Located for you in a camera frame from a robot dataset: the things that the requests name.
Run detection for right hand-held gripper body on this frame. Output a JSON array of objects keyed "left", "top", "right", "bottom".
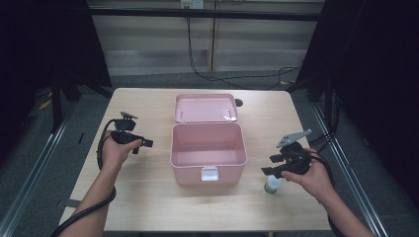
[{"left": 276, "top": 128, "right": 313, "bottom": 176}]

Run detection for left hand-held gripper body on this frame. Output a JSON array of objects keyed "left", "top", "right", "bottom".
[{"left": 111, "top": 111, "right": 144, "bottom": 145}]

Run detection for small white bottle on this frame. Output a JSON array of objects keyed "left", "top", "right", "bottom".
[{"left": 264, "top": 174, "right": 285, "bottom": 195}]

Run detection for pink storage box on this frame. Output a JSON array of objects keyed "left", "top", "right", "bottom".
[{"left": 169, "top": 93, "right": 248, "bottom": 188}]

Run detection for person's left hand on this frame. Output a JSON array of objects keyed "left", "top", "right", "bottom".
[{"left": 100, "top": 135, "right": 143, "bottom": 172}]

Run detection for person's right hand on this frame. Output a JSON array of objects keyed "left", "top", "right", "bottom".
[{"left": 281, "top": 148, "right": 334, "bottom": 202}]

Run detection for black metal stand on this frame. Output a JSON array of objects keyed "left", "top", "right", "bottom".
[{"left": 48, "top": 77, "right": 64, "bottom": 134}]

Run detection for yellow floor tape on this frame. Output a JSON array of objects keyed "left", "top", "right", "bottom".
[{"left": 38, "top": 98, "right": 53, "bottom": 112}]

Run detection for black horizontal bar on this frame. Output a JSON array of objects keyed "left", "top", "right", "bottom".
[{"left": 88, "top": 8, "right": 322, "bottom": 23}]

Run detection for black curtain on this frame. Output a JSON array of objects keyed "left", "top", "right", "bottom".
[
  {"left": 295, "top": 0, "right": 419, "bottom": 208},
  {"left": 0, "top": 0, "right": 113, "bottom": 166}
]

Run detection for black floor cables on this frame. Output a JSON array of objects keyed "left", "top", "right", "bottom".
[{"left": 307, "top": 132, "right": 334, "bottom": 158}]

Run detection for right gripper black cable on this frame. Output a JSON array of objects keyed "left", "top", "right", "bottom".
[{"left": 309, "top": 154, "right": 345, "bottom": 237}]

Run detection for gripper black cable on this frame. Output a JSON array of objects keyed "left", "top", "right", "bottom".
[
  {"left": 309, "top": 154, "right": 345, "bottom": 237},
  {"left": 48, "top": 118, "right": 119, "bottom": 237}
]

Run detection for metal floor rail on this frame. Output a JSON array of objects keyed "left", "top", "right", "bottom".
[
  {"left": 0, "top": 112, "right": 72, "bottom": 237},
  {"left": 310, "top": 103, "right": 389, "bottom": 237}
]

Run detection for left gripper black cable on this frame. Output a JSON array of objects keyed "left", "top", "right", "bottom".
[{"left": 48, "top": 118, "right": 119, "bottom": 237}]

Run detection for black hanging wall cable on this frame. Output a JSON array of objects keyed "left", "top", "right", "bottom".
[{"left": 186, "top": 17, "right": 302, "bottom": 91}]

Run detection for white wall socket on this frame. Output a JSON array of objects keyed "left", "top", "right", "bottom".
[{"left": 180, "top": 0, "right": 206, "bottom": 10}]

